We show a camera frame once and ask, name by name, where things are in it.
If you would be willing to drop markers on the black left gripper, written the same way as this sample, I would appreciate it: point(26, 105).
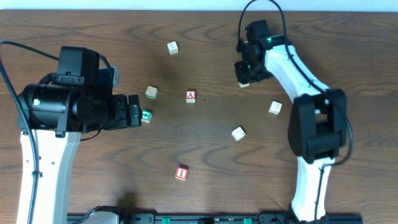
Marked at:
point(121, 111)

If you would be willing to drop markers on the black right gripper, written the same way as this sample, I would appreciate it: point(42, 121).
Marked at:
point(244, 76)

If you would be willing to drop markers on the blue number 2 wooden block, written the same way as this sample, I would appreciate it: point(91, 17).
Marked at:
point(241, 85)

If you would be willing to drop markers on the plain engraved wooden block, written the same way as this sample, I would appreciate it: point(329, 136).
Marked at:
point(275, 107)

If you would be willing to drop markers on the red letter A wooden block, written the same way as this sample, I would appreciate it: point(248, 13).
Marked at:
point(190, 96)

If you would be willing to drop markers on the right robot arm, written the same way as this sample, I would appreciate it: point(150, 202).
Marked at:
point(318, 127)

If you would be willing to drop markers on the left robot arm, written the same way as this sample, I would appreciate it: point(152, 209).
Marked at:
point(57, 116)

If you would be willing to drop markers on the green number 4 wooden block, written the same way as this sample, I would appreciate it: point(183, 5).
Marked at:
point(146, 116)

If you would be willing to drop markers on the green-edged animal picture wooden block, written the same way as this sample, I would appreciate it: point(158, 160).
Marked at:
point(151, 92)

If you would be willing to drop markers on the tilted wooden block red dot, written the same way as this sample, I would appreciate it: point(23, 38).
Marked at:
point(238, 133)

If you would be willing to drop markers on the plain wooden block far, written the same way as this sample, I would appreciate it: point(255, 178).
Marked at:
point(172, 47)

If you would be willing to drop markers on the red letter I wooden block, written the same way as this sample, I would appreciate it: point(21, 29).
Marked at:
point(181, 173)

